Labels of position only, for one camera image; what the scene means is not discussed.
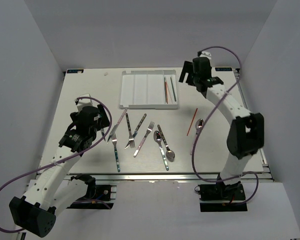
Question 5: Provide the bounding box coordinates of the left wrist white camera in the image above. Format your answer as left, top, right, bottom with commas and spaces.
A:
74, 98, 93, 113

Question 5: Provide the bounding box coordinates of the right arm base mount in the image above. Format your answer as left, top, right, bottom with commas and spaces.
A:
194, 181, 248, 213

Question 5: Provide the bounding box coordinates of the dark handled knife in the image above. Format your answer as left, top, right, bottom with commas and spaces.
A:
125, 113, 147, 149

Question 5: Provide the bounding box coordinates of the right blue corner sticker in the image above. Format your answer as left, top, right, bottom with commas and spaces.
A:
214, 67, 233, 72

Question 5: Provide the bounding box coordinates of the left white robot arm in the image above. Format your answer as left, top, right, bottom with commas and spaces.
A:
9, 103, 110, 238

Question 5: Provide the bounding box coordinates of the wrist white camera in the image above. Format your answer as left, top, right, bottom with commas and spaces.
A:
197, 50, 212, 60
74, 98, 93, 113

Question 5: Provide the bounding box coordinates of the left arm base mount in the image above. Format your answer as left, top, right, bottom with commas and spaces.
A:
68, 174, 117, 210

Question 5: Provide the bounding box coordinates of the pink handled spoon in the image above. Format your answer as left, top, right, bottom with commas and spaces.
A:
190, 118, 204, 155

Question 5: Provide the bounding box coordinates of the pink handled fork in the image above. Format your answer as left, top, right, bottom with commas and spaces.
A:
133, 121, 155, 158

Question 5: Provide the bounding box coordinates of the dark handled spoon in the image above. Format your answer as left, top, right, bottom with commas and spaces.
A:
157, 124, 176, 162

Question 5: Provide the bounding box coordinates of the green handled spoon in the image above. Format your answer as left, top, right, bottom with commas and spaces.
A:
153, 130, 169, 171

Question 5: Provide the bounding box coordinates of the orange chopstick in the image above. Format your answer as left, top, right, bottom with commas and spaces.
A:
186, 108, 198, 136
164, 81, 169, 104

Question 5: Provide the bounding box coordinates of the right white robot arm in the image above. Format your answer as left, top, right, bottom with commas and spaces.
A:
179, 56, 264, 200

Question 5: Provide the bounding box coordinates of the blue corner sticker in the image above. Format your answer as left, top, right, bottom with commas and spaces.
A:
214, 67, 233, 72
66, 69, 84, 74

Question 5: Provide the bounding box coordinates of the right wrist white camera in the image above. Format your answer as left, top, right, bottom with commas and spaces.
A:
197, 50, 212, 60

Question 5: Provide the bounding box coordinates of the green handled fork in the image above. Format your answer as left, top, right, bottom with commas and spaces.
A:
111, 133, 121, 173

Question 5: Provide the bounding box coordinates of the left blue corner sticker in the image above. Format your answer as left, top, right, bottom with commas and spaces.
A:
66, 69, 84, 74

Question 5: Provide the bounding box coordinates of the dark handled fork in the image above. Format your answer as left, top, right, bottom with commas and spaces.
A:
125, 113, 135, 149

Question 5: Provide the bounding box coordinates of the pink handled knife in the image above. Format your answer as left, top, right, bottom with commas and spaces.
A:
107, 108, 128, 143

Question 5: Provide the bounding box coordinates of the white divided utensil tray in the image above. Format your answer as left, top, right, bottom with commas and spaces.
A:
119, 69, 179, 110

